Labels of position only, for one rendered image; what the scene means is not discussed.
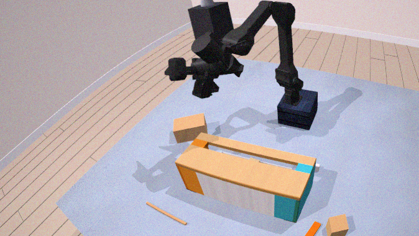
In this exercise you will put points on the small orange block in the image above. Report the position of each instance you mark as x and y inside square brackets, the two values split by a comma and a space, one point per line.
[312, 231]

